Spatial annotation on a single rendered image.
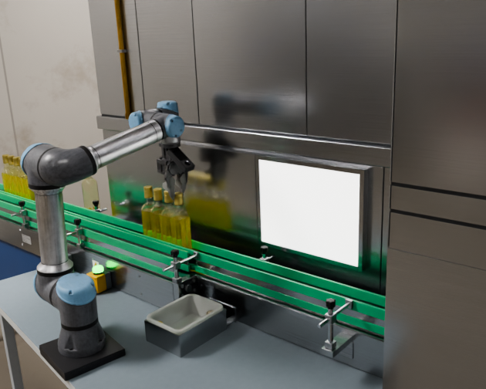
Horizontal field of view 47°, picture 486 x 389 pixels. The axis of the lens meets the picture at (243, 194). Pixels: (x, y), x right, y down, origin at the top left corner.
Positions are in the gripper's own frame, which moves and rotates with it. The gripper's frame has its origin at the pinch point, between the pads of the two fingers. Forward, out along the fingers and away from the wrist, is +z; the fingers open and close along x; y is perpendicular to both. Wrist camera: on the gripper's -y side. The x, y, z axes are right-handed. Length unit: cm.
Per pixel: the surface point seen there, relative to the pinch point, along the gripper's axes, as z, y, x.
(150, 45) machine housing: -54, 27, -12
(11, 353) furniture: 71, 62, 50
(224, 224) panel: 13.0, -11.2, -12.9
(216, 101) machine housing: -34.1, -7.1, -15.6
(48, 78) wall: -27, 278, -86
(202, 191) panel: 1.4, -0.1, -11.9
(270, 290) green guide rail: 24, -47, 0
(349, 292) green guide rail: 21, -72, -10
